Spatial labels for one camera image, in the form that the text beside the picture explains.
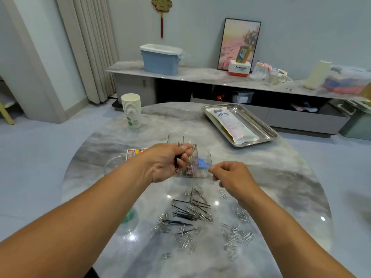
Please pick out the person's right hand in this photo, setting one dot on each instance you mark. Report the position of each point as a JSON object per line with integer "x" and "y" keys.
{"x": 235, "y": 177}

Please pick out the person's left hand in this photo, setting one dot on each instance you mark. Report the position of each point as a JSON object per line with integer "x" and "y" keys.
{"x": 162, "y": 161}

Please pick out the colourful matchbox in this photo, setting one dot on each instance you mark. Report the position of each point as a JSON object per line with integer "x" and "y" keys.
{"x": 133, "y": 153}

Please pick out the clear ribbed organizer box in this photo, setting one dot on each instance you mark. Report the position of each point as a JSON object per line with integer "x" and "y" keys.
{"x": 200, "y": 156}

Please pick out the clear round plastic bowl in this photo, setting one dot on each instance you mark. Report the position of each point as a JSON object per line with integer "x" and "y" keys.
{"x": 113, "y": 162}

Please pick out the clear printed plastic bag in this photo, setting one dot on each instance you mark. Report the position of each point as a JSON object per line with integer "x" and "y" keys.
{"x": 235, "y": 124}

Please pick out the pile of floss picks and clips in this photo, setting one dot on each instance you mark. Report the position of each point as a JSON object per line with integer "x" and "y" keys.
{"x": 194, "y": 214}

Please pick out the metal tray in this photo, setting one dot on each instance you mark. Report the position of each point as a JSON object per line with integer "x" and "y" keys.
{"x": 266, "y": 133}

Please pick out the group of white paper cups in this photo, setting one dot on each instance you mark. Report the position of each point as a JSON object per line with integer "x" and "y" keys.
{"x": 131, "y": 110}

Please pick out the translucent green plastic cup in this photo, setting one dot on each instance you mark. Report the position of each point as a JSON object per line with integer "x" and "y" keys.
{"x": 130, "y": 217}

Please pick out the person's right forearm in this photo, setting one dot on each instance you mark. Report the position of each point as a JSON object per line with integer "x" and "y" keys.
{"x": 295, "y": 246}

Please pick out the person's left forearm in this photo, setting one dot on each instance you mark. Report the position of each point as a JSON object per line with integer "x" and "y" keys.
{"x": 64, "y": 234}

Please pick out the white box in cabinet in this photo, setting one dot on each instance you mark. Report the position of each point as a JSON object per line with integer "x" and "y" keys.
{"x": 243, "y": 97}

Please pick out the grey cabinet with marble top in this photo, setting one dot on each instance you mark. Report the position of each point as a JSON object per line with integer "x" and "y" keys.
{"x": 191, "y": 72}

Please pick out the loose papers in cabinet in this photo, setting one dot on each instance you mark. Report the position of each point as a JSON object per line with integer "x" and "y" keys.
{"x": 304, "y": 107}

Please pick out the blue storage box white lid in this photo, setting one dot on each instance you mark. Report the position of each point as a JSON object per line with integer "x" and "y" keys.
{"x": 160, "y": 59}

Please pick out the clear bag of snacks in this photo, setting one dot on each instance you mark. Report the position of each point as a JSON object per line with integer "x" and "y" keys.
{"x": 258, "y": 71}

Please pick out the white and red small box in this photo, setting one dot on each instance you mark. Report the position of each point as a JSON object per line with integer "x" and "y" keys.
{"x": 239, "y": 68}

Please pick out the colourful small packet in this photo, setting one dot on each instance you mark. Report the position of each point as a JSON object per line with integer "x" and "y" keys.
{"x": 283, "y": 72}

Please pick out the small colourful box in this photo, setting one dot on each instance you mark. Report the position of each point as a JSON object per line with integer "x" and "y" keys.
{"x": 243, "y": 54}

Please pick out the cream paper roll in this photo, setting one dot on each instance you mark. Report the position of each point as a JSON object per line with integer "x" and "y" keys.
{"x": 317, "y": 75}

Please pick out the grey green storage bin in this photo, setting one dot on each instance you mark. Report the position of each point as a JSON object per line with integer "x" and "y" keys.
{"x": 355, "y": 119}

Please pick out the beige curtain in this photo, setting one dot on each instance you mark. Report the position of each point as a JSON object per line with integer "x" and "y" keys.
{"x": 87, "y": 46}

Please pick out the framed pink picture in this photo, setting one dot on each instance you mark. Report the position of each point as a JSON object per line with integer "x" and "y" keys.
{"x": 235, "y": 40}

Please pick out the clear storage box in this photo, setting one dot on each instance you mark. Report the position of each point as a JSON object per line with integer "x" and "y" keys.
{"x": 348, "y": 80}

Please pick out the cardboard box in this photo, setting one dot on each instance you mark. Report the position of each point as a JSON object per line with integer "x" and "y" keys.
{"x": 366, "y": 92}

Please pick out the red gold wall hanging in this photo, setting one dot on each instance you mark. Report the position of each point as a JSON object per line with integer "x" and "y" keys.
{"x": 162, "y": 5}

